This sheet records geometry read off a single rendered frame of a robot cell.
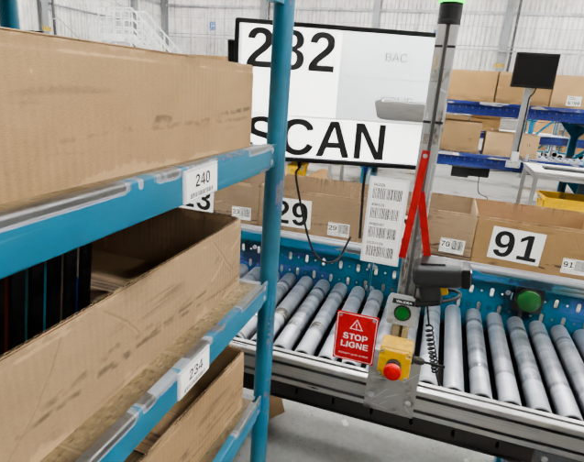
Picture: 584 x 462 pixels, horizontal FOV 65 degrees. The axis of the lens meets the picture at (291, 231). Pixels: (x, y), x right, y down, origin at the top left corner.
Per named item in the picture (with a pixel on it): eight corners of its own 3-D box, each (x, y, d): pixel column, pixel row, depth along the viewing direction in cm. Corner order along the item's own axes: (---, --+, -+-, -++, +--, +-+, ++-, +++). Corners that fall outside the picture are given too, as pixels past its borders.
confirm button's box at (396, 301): (385, 324, 105) (389, 296, 103) (386, 317, 108) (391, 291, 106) (415, 330, 103) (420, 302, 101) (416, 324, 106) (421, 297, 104)
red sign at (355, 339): (332, 356, 114) (336, 310, 110) (333, 355, 115) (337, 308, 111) (397, 372, 110) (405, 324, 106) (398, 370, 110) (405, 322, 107)
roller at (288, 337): (272, 343, 124) (288, 353, 123) (322, 274, 171) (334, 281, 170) (265, 356, 126) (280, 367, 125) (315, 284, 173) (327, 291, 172)
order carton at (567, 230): (468, 263, 158) (478, 215, 153) (466, 238, 185) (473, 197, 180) (599, 285, 147) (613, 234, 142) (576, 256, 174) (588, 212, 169)
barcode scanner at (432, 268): (470, 314, 95) (472, 266, 93) (411, 310, 99) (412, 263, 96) (469, 301, 101) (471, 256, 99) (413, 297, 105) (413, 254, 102)
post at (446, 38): (362, 406, 116) (415, 22, 89) (366, 395, 120) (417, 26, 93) (412, 419, 112) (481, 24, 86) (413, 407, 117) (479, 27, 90)
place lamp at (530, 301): (514, 310, 150) (520, 290, 147) (514, 308, 151) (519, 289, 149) (538, 314, 148) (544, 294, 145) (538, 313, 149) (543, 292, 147)
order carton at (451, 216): (356, 244, 169) (360, 199, 164) (369, 224, 196) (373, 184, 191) (469, 263, 158) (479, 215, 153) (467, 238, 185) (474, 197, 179)
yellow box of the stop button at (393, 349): (374, 379, 104) (379, 350, 102) (380, 358, 112) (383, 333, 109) (441, 395, 100) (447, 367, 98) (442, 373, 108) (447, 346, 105)
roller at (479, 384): (468, 412, 111) (472, 394, 110) (463, 317, 159) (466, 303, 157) (490, 417, 110) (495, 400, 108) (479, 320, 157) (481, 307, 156)
